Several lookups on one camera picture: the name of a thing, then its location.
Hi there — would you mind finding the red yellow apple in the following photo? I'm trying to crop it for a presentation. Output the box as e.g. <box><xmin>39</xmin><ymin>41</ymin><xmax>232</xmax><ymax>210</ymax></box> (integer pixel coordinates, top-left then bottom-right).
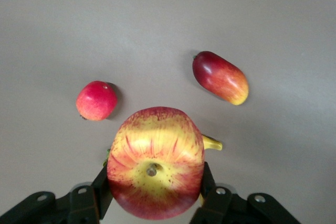
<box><xmin>107</xmin><ymin>106</ymin><xmax>205</xmax><ymax>221</ymax></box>

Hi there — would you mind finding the large table cover mat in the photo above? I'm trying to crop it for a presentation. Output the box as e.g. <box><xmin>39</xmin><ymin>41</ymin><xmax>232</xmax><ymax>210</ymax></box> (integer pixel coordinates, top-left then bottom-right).
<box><xmin>0</xmin><ymin>0</ymin><xmax>336</xmax><ymax>224</ymax></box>

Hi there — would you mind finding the red yellow mango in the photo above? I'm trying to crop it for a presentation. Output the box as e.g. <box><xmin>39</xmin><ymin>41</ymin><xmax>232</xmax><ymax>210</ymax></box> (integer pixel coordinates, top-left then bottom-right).
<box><xmin>192</xmin><ymin>50</ymin><xmax>249</xmax><ymax>106</ymax></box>

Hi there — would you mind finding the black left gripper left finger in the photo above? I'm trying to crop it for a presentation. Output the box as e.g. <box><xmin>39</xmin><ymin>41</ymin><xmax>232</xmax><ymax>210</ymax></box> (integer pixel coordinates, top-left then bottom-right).
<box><xmin>0</xmin><ymin>165</ymin><xmax>113</xmax><ymax>224</ymax></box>

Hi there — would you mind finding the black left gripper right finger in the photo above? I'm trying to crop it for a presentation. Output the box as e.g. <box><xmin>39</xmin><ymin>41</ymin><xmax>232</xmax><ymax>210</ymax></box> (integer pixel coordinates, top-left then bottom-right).
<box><xmin>188</xmin><ymin>161</ymin><xmax>302</xmax><ymax>224</ymax></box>

